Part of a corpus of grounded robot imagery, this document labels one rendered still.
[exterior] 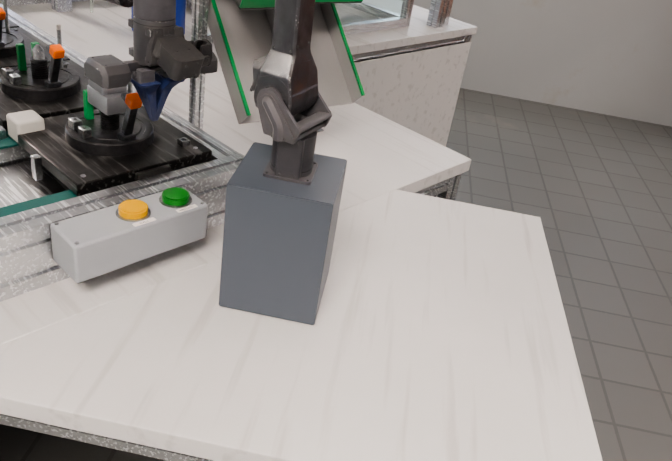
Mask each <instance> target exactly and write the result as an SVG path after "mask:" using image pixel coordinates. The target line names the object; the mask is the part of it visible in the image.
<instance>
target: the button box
mask: <svg viewBox="0 0 672 461"><path fill-rule="evenodd" d="M179 188H183V189H185V190H187V189H186V188H184V187H183V186H179ZM187 191H188V190H187ZM162 192H163V191H162ZM162 192H159V193H155V194H152V195H148V196H145V197H141V198H138V199H136V200H141V201H143V202H145V203H146V204H147V205H148V214H147V215H146V216H145V217H143V218H140V219H126V218H123V217H121V216H120V215H119V213H118V206H119V205H120V204H117V205H114V206H110V207H107V208H103V209H100V210H97V211H93V212H90V213H86V214H83V215H79V216H76V217H72V218H69V219H65V220H62V221H59V222H55V223H52V224H51V225H50V229H51V240H52V252H53V259H54V261H55V262H56V263H57V264H58V265H59V266H60V267H61V268H62V269H63V270H64V271H65V272H66V273H67V274H68V275H69V276H70V277H71V278H72V279H73V280H74V281H75V282H76V283H80V282H83V281H86V280H89V279H91V278H94V277H97V276H100V275H102V274H105V273H108V272H111V271H114V270H116V269H119V268H122V267H125V266H127V265H130V264H133V263H136V262H138V261H141V260H144V259H147V258H150V257H152V256H155V255H158V254H161V253H163V252H166V251H169V250H172V249H175V248H177V247H180V246H183V245H186V244H188V243H191V242H194V241H197V240H199V239H202V238H205V237H206V234H207V215H208V205H207V204H206V203H205V202H203V201H202V200H201V199H199V198H198V197H197V196H195V195H194V194H192V193H191V192H190V191H188V192H189V194H190V200H189V202H188V203H187V204H185V205H181V206H172V205H168V204H165V203H164V202H163V201H162Z"/></svg>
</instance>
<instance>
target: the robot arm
mask: <svg viewBox="0 0 672 461"><path fill-rule="evenodd" d="M104 1H107V2H110V3H113V4H116V5H119V6H122V7H127V8H129V7H132V6H133V18H131V19H128V26H129V27H131V28H133V47H129V48H128V49H129V55H130V56H132V57H133V60H129V61H122V60H120V59H118V58H117V57H115V56H113V55H112V54H109V55H101V56H92V57H88V58H87V60H86V61H85V63H84V76H85V77H87V78H88V79H90V80H91V81H93V82H94V83H96V84H97V85H99V86H100V87H102V88H105V89H112V88H118V87H125V86H127V85H128V83H129V82H132V84H133V86H134V87H135V89H136V91H137V92H138V94H139V97H140V99H141V101H142V103H143V105H144V108H145V110H146V112H147V114H148V116H149V119H150V120H152V121H157V120H158V119H159V117H160V114H161V112H162V109H163V107H164V105H165V102H166V100H167V97H168V95H169V93H170V91H171V90H172V88H173V87H174V86H176V85H177V84H179V83H181V82H184V81H185V79H187V78H198V77H199V75H200V73H201V74H208V73H214V72H217V68H218V59H217V57H216V55H215V54H214V52H212V44H211V43H210V42H209V41H208V40H207V39H202V40H196V41H195V42H194V41H193V40H191V41H187V40H186V39H185V37H184V29H183V27H179V26H177V25H176V0H104ZM314 8H315V0H275V9H274V21H273V34H272V45H271V49H270V51H269V53H268V55H267V56H264V57H261V58H258V59H255V60H254V62H253V67H252V68H253V82H252V86H251V88H250V91H251V92H252V91H254V102H255V106H256V107H257V108H258V110H259V115H260V119H261V124H262V129H263V133H264V134H266V135H269V136H271V137H272V139H273V143H272V153H271V159H270V160H269V162H268V164H267V166H266V168H265V169H264V171H263V176H264V177H268V178H273V179H278V180H283V181H288V182H293V183H298V184H303V185H310V184H311V182H312V179H313V177H314V174H315V172H316V169H317V167H318V163H317V162H313V160H314V152H315V145H316V138H317V130H319V129H320V128H322V127H326V126H327V124H328V123H329V121H330V119H331V117H332V113H331V111H330V110H329V108H328V106H327V105H326V103H325V101H324V100H323V98H322V96H321V95H320V93H319V91H318V72H317V67H316V64H315V62H314V59H313V56H312V54H311V50H310V45H311V35H312V26H313V17H314Z"/></svg>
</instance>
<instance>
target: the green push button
mask: <svg viewBox="0 0 672 461"><path fill-rule="evenodd" d="M189 200H190V194H189V192H188V191H187V190H185V189H183V188H179V187H172V188H168V189H166V190H164V191H163V192H162V201H163V202H164V203H165V204H168V205H172V206H181V205H185V204H187V203H188V202H189Z"/></svg>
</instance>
